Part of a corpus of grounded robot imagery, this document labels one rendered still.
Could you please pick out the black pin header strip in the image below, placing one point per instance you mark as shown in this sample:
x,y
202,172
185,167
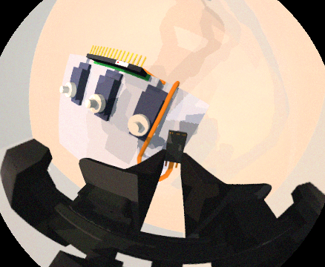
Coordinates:
x,y
128,68

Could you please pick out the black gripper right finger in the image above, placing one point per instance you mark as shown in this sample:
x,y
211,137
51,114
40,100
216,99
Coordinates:
x,y
204,195

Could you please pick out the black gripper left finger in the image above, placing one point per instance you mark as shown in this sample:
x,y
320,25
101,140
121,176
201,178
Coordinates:
x,y
137,183

